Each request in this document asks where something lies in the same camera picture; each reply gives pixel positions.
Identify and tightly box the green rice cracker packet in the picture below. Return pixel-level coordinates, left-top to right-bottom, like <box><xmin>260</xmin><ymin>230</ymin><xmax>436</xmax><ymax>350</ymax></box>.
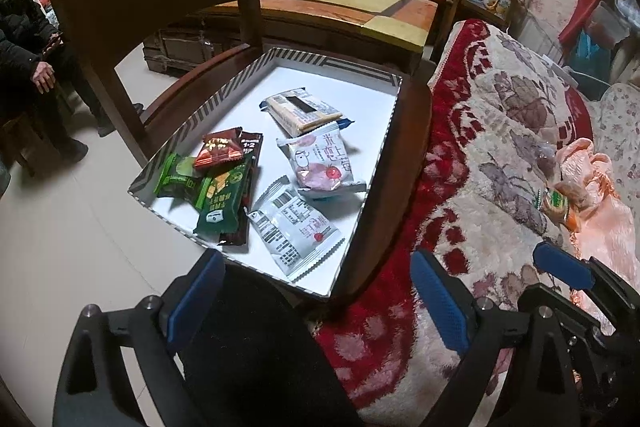
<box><xmin>535</xmin><ymin>187</ymin><xmax>570</xmax><ymax>225</ymax></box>

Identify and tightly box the dark green cracker packet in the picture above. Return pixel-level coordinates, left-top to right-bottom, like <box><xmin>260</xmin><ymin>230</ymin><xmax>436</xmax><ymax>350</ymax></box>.
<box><xmin>193</xmin><ymin>156</ymin><xmax>253</xmax><ymax>239</ymax></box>

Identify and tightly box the white barcode snack packet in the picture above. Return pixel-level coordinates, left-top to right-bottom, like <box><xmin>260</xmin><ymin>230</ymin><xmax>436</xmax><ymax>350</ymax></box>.
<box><xmin>247</xmin><ymin>176</ymin><xmax>344</xmax><ymax>282</ymax></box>

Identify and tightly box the bright green snack packet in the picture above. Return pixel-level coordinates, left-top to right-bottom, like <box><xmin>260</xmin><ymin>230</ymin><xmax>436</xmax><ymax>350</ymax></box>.
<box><xmin>154</xmin><ymin>153</ymin><xmax>205</xmax><ymax>209</ymax></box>

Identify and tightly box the striped cardboard tray box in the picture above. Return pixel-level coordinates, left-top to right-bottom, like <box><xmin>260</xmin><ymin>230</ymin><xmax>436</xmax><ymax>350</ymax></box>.
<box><xmin>128</xmin><ymin>48</ymin><xmax>404</xmax><ymax>300</ymax></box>

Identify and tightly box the red snack packet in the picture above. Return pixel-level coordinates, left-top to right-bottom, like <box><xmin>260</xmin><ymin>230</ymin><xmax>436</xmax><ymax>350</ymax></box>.
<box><xmin>193</xmin><ymin>127</ymin><xmax>244</xmax><ymax>170</ymax></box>

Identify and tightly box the dark brown chocolate bar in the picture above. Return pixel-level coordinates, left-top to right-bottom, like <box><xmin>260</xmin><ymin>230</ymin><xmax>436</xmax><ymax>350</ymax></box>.
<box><xmin>219</xmin><ymin>130</ymin><xmax>264</xmax><ymax>246</ymax></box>

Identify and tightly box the white pink strawberry packet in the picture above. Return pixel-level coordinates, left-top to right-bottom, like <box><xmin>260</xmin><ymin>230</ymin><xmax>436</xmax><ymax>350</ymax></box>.
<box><xmin>277</xmin><ymin>121</ymin><xmax>367</xmax><ymax>199</ymax></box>

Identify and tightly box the blue white biscuit pack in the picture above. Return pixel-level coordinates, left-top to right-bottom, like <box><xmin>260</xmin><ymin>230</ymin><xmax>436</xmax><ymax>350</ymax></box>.
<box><xmin>259</xmin><ymin>88</ymin><xmax>354</xmax><ymax>138</ymax></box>

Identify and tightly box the orange cracker pack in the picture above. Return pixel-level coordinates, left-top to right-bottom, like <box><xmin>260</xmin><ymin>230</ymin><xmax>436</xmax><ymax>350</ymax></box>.
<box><xmin>558</xmin><ymin>205</ymin><xmax>580</xmax><ymax>233</ymax></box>

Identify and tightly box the clear bag red fruit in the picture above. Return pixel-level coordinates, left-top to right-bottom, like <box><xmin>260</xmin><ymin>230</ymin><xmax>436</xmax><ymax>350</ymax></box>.
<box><xmin>533</xmin><ymin>143</ymin><xmax>556</xmax><ymax>179</ymax></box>

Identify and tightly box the pink fringed cloth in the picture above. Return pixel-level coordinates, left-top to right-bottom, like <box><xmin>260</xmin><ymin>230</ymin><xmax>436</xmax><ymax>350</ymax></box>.
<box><xmin>554</xmin><ymin>136</ymin><xmax>640</xmax><ymax>338</ymax></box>

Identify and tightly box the clear bag brown snack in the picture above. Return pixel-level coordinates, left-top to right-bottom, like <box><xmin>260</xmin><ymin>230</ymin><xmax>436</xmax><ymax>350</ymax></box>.
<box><xmin>554</xmin><ymin>180</ymin><xmax>594</xmax><ymax>211</ymax></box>

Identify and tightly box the floral bedsheet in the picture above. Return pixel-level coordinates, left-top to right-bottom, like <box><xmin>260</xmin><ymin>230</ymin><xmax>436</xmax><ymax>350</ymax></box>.
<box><xmin>587</xmin><ymin>82</ymin><xmax>640</xmax><ymax>216</ymax></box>

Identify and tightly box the red floral plush blanket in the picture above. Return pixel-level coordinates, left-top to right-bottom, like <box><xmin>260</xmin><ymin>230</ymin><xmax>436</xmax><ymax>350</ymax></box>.
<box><xmin>314</xmin><ymin>20</ymin><xmax>591</xmax><ymax>426</ymax></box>

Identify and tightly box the teal plastic bag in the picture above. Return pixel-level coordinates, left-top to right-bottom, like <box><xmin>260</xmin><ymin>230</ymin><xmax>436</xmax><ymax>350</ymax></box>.
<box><xmin>568</xmin><ymin>31</ymin><xmax>611</xmax><ymax>82</ymax></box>

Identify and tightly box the seated person in black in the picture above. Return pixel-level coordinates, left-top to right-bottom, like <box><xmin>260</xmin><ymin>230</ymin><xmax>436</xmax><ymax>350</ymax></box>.
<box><xmin>1</xmin><ymin>0</ymin><xmax>115</xmax><ymax>164</ymax></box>

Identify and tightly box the yellow top wooden table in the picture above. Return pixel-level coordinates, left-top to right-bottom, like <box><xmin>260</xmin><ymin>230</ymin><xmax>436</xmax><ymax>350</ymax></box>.
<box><xmin>142</xmin><ymin>0</ymin><xmax>437</xmax><ymax>75</ymax></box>

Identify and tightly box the dark wooden chair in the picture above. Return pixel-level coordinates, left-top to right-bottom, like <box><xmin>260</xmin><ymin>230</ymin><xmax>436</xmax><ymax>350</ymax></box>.
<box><xmin>52</xmin><ymin>0</ymin><xmax>432</xmax><ymax>301</ymax></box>

